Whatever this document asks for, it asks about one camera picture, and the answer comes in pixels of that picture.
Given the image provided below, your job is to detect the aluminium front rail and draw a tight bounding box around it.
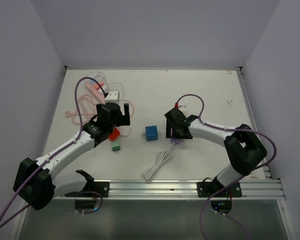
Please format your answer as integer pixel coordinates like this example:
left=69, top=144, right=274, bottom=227
left=47, top=178, right=285, bottom=201

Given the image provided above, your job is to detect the pink coiled power cord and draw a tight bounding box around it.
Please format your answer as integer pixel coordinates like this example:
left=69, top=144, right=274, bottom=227
left=64, top=93, right=101, bottom=125

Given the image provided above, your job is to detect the blue cube plug adapter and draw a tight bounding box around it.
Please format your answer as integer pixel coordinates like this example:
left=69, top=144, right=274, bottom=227
left=145, top=125, right=159, bottom=142

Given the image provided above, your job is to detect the purple power strip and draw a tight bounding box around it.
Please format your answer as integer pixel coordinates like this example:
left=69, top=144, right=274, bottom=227
left=170, top=137, right=184, bottom=145

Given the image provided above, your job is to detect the red cube socket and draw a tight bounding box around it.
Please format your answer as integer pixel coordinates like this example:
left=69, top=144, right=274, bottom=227
left=108, top=127, right=121, bottom=141

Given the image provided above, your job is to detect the pink power strip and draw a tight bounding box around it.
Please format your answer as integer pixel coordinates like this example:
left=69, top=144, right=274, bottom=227
left=85, top=80, right=105, bottom=103

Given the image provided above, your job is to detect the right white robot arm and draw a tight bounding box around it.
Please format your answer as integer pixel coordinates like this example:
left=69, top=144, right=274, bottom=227
left=164, top=107, right=268, bottom=197

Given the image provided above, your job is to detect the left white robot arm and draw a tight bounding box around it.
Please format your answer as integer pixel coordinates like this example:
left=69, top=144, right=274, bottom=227
left=13, top=102, right=131, bottom=210

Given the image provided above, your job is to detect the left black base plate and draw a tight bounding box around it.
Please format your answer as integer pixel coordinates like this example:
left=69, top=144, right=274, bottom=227
left=92, top=181, right=110, bottom=198

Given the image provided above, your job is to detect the green plug adapter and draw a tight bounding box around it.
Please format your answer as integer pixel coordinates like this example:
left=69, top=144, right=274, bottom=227
left=111, top=140, right=121, bottom=152

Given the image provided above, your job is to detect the white plug adapter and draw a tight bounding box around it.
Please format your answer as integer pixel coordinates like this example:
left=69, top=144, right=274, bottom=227
left=117, top=126, right=131, bottom=137

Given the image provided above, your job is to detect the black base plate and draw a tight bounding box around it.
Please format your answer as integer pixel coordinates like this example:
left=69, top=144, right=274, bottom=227
left=196, top=181, right=243, bottom=198
left=92, top=181, right=110, bottom=198

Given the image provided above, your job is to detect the white cable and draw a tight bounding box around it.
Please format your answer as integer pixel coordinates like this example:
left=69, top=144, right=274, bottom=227
left=141, top=144, right=176, bottom=184

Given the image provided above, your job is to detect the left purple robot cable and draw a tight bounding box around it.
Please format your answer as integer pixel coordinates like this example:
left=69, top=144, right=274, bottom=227
left=0, top=77, right=108, bottom=230

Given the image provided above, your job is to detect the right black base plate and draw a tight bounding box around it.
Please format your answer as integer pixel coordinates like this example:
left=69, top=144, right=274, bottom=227
left=196, top=181, right=243, bottom=198

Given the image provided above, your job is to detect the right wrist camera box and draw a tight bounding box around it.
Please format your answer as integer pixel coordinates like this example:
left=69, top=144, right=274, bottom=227
left=174, top=102, right=189, bottom=115

